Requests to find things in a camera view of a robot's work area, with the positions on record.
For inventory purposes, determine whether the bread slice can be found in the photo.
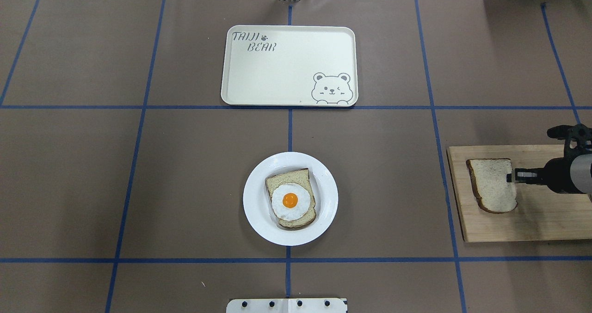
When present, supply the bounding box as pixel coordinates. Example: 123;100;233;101
466;159;518;214
265;168;317;229

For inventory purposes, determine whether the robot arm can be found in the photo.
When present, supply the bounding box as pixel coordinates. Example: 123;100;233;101
506;123;592;195

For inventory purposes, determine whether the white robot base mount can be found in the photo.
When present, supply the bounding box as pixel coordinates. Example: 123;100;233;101
226;298;348;313

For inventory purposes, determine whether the white round plate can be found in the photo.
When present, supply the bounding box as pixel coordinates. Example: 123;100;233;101
243;152;339;247

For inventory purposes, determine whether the fried egg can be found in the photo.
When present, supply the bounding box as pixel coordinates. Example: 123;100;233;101
271;183;312;221

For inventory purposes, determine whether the wooden cutting board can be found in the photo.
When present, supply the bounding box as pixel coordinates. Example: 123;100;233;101
447;145;592;243

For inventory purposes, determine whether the cream bear serving tray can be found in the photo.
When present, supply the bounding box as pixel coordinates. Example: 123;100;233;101
221;25;359;107

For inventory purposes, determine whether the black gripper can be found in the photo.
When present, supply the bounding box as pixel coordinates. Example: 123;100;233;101
506;124;592;194

